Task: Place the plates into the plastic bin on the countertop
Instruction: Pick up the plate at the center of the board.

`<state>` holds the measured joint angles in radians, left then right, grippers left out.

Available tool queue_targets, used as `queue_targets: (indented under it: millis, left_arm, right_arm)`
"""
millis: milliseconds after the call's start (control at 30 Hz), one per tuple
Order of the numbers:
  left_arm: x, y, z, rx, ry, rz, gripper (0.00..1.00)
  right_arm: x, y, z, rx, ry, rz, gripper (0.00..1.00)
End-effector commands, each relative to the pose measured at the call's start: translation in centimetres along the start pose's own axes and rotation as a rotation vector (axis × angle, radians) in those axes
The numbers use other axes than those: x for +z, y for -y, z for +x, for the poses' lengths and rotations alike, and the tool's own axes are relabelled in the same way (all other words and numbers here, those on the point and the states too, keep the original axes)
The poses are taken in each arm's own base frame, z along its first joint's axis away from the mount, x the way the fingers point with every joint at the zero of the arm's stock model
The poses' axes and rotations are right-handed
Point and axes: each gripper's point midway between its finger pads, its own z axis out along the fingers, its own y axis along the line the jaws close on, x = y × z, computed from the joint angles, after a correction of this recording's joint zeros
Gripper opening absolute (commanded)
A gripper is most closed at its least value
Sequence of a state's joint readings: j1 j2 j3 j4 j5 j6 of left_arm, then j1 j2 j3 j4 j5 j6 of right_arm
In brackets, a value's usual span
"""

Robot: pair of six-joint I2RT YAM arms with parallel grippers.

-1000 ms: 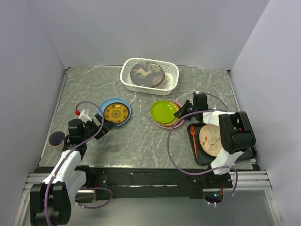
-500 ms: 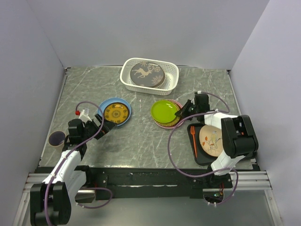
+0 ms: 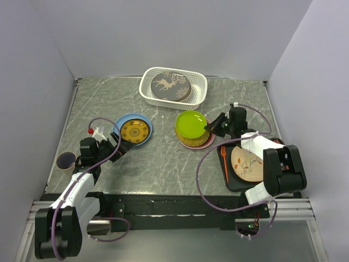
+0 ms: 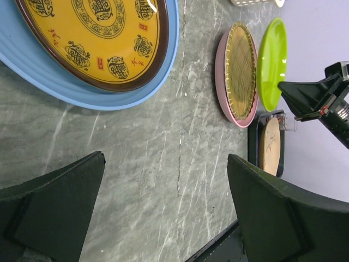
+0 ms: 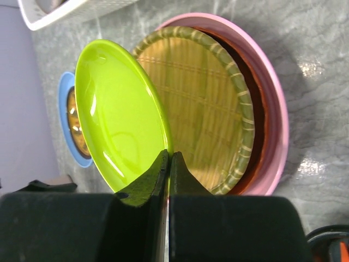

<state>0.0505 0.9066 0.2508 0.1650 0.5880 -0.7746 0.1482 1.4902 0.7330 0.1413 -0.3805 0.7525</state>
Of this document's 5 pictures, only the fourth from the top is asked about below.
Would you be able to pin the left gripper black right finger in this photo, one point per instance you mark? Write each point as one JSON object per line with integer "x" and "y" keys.
{"x": 280, "y": 221}

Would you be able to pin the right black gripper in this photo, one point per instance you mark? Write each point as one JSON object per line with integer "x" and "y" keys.
{"x": 323, "y": 100}

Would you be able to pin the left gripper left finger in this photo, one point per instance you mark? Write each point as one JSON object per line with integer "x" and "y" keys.
{"x": 50, "y": 214}

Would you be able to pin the green plastic plate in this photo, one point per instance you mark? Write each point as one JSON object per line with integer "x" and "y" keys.
{"x": 272, "y": 63}

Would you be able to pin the blue plate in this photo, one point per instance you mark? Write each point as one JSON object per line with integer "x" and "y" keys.
{"x": 23, "y": 54}

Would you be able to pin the yellow patterned brown-rimmed plate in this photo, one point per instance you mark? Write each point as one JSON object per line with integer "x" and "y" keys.
{"x": 113, "y": 45}

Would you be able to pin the black plastic tray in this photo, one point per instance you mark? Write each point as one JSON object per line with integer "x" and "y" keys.
{"x": 254, "y": 136}

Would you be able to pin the peach plate with bird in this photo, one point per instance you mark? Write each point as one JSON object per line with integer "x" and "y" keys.
{"x": 270, "y": 147}

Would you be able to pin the yellow woven plate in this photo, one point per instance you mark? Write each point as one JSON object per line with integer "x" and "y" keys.
{"x": 240, "y": 70}

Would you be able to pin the pink plate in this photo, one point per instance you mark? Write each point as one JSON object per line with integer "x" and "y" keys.
{"x": 220, "y": 83}

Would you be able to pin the white perforated plastic basket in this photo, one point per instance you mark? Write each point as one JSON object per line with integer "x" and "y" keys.
{"x": 245, "y": 3}

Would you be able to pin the black base frame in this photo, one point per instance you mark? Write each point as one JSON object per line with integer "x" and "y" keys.
{"x": 226, "y": 246}

